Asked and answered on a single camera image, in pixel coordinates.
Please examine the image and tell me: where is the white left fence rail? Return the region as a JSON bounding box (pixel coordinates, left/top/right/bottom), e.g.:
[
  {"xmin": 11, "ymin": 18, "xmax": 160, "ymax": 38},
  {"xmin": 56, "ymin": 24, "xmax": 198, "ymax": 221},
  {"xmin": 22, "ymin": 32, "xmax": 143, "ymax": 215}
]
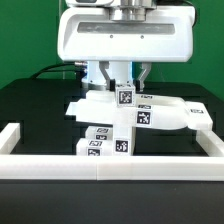
[{"xmin": 0, "ymin": 123, "xmax": 21, "ymax": 155}]

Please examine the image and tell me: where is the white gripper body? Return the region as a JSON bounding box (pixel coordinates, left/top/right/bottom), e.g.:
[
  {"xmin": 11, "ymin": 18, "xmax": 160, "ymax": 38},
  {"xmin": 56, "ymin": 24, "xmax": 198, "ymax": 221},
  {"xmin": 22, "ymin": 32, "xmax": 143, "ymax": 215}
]
[{"xmin": 57, "ymin": 6, "xmax": 195, "ymax": 62}]

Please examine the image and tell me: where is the black cable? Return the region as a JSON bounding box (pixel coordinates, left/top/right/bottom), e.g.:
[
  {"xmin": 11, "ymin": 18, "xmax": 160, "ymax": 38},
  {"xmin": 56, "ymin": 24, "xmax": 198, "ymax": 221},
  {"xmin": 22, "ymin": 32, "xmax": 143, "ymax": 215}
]
[{"xmin": 29, "ymin": 63, "xmax": 88, "ymax": 80}]

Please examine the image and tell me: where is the tagged white cube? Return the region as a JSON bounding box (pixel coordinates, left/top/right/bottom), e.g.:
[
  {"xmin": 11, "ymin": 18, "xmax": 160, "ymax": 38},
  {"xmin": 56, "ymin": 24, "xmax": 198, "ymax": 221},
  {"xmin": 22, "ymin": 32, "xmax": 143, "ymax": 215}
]
[{"xmin": 115, "ymin": 84, "xmax": 135, "ymax": 107}]

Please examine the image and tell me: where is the white chair back frame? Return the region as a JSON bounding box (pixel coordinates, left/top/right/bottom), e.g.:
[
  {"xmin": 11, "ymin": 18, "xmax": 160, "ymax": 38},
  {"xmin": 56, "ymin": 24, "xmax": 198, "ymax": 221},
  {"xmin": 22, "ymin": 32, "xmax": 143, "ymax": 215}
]
[{"xmin": 75, "ymin": 91, "xmax": 213, "ymax": 130}]

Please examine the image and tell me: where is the white front fence rail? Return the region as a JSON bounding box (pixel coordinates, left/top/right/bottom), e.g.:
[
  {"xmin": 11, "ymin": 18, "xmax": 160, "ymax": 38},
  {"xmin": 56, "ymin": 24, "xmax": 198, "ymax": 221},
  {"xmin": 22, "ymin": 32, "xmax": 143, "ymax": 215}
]
[{"xmin": 0, "ymin": 155, "xmax": 224, "ymax": 181}]

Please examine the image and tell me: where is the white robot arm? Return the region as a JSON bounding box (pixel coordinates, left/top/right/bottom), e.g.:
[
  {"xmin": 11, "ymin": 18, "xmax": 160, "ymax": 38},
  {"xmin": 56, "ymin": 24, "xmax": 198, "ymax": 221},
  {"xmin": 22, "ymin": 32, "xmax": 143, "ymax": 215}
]
[{"xmin": 57, "ymin": 0, "xmax": 196, "ymax": 89}]

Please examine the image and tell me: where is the white right fence rail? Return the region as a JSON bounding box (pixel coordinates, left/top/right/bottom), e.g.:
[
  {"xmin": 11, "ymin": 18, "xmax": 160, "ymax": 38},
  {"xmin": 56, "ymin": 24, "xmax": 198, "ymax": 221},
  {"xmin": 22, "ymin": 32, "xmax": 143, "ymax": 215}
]
[{"xmin": 196, "ymin": 130, "xmax": 224, "ymax": 158}]

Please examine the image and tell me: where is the white fence rail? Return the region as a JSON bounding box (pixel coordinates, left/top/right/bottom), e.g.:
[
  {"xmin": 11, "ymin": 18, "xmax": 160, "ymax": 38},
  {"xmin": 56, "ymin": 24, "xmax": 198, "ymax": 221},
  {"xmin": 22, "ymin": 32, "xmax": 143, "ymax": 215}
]
[
  {"xmin": 0, "ymin": 155, "xmax": 224, "ymax": 181},
  {"xmin": 0, "ymin": 123, "xmax": 21, "ymax": 155},
  {"xmin": 196, "ymin": 130, "xmax": 224, "ymax": 158}
]

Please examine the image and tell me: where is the white tag sheet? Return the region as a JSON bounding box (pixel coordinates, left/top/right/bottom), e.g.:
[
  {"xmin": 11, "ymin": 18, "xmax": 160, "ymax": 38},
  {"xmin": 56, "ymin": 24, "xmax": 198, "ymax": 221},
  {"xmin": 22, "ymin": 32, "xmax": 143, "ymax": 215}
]
[{"xmin": 66, "ymin": 102, "xmax": 80, "ymax": 116}]

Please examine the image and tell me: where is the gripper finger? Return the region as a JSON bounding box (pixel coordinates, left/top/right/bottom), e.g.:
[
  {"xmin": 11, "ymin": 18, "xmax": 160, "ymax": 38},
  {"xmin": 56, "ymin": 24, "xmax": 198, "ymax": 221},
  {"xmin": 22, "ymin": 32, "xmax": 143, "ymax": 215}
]
[
  {"xmin": 135, "ymin": 62, "xmax": 152, "ymax": 91},
  {"xmin": 99, "ymin": 61, "xmax": 116, "ymax": 90}
]

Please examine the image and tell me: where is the white chair seat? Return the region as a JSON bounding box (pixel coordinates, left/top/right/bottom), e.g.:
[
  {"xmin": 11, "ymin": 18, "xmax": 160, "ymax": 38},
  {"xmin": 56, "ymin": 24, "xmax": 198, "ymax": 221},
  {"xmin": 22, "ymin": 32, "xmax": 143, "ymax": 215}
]
[{"xmin": 113, "ymin": 125, "xmax": 136, "ymax": 156}]

